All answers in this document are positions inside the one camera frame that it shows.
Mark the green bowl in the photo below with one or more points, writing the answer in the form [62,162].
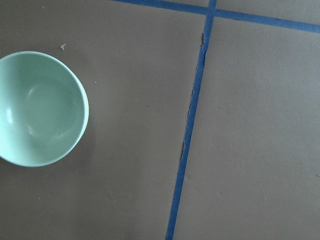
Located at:
[44,109]

